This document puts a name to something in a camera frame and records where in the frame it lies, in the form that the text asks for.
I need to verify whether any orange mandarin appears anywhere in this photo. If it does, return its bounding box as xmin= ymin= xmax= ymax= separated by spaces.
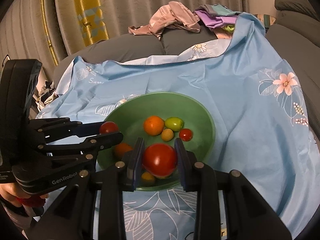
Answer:
xmin=143 ymin=115 xmax=164 ymax=136

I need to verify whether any red gripper handle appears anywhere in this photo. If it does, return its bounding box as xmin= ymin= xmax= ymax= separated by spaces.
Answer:
xmin=16 ymin=196 xmax=46 ymax=208

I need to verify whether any red cherry tomato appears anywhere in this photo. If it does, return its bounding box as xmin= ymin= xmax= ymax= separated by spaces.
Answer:
xmin=142 ymin=143 xmax=177 ymax=179
xmin=99 ymin=121 xmax=119 ymax=134

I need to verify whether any person left hand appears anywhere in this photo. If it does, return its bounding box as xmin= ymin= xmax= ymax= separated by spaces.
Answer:
xmin=1 ymin=183 xmax=49 ymax=207

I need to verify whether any small tan round fruit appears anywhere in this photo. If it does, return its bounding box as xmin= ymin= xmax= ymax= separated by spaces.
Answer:
xmin=161 ymin=128 xmax=175 ymax=142

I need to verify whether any green plastic bowl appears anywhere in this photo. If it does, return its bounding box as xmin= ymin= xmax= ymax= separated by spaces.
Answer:
xmin=96 ymin=91 xmax=217 ymax=192

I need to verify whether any purple garment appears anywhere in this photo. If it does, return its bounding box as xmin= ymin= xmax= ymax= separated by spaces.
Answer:
xmin=194 ymin=4 xmax=241 ymax=29

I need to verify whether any small yellow-orange fruit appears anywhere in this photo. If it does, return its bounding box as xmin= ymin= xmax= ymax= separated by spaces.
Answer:
xmin=140 ymin=171 xmax=156 ymax=187

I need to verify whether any large orange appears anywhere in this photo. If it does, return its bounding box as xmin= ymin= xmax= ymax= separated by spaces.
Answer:
xmin=113 ymin=142 xmax=133 ymax=159

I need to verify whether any grey curtain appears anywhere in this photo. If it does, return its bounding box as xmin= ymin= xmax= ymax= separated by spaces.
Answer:
xmin=0 ymin=0 xmax=251 ymax=81

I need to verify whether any yellow patterned curtain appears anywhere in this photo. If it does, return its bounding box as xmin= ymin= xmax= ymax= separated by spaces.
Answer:
xmin=41 ymin=0 xmax=109 ymax=64

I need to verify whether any pile of clothes left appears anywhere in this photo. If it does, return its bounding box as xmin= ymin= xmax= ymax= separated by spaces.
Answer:
xmin=36 ymin=80 xmax=58 ymax=111

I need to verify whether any grey sofa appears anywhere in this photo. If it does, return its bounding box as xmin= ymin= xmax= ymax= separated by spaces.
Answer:
xmin=53 ymin=0 xmax=319 ymax=133

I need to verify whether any blue floral cloth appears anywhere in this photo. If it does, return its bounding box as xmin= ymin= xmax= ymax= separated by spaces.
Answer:
xmin=39 ymin=12 xmax=319 ymax=237

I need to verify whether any pink crumpled garment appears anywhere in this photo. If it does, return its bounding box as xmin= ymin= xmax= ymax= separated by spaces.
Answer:
xmin=128 ymin=1 xmax=201 ymax=40

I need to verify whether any green tomato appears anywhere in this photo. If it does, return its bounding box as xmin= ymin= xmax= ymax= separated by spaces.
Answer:
xmin=164 ymin=116 xmax=184 ymax=132

